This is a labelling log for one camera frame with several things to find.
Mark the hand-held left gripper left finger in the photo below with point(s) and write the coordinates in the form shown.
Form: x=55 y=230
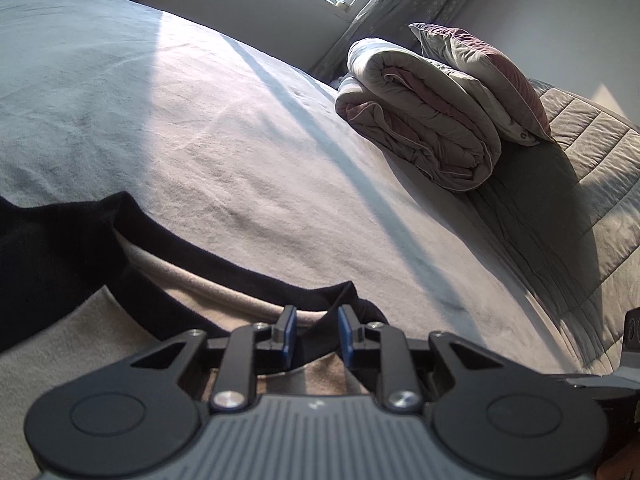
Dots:
x=287 y=332

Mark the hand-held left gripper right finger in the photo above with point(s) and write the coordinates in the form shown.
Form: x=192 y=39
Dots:
x=346 y=335

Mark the beige sweatshirt with black sleeves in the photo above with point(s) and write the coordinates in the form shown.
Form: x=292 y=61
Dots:
x=60 y=245

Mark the grey padded headboard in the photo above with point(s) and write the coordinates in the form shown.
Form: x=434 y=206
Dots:
x=575 y=200

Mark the bed with grey sheet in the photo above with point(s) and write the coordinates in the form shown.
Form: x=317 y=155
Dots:
x=250 y=135

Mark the folded beige pink quilt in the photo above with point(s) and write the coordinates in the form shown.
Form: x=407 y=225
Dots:
x=425 y=120

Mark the grey pink pillow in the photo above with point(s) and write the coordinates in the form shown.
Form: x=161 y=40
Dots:
x=490 y=75

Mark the grey patterned curtain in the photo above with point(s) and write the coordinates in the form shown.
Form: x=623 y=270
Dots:
x=400 y=5

